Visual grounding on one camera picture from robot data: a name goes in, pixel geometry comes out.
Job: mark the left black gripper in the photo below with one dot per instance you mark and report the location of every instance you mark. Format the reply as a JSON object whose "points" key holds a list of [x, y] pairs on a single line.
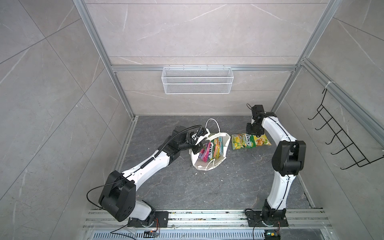
{"points": [[198, 147]]}

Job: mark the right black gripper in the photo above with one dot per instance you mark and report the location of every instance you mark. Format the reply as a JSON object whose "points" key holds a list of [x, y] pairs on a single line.
{"points": [[249, 132]]}

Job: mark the pink purple snack packet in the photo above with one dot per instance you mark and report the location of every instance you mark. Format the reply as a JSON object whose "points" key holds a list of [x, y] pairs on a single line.
{"points": [[205, 152]]}

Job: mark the white floral paper bag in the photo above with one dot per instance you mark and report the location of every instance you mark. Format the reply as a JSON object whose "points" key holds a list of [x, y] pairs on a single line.
{"points": [[211, 164]]}

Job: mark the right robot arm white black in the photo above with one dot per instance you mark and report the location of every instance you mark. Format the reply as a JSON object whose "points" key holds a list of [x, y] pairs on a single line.
{"points": [[288, 159]]}

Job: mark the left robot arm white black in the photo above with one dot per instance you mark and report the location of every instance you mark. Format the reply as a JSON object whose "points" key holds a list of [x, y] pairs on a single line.
{"points": [[118, 196]]}

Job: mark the orange yellow snack packet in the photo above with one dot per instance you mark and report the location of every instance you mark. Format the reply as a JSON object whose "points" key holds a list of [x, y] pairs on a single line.
{"points": [[217, 148]]}

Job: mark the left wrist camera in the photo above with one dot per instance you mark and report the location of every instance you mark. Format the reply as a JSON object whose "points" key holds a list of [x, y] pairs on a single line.
{"points": [[200, 135]]}

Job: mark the white wire mesh basket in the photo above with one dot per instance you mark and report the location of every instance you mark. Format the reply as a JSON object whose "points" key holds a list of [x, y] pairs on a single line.
{"points": [[198, 80]]}

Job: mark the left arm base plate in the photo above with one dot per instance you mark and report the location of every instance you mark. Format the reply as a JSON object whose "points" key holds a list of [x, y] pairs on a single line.
{"points": [[157, 219]]}

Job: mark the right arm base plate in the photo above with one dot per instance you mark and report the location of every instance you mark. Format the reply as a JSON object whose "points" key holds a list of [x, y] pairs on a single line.
{"points": [[264, 219]]}

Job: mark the black wire hook rack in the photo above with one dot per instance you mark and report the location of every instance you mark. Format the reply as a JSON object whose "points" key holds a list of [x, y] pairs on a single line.
{"points": [[339, 133]]}

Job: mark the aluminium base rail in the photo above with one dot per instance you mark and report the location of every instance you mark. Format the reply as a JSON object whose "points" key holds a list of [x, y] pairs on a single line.
{"points": [[219, 224]]}

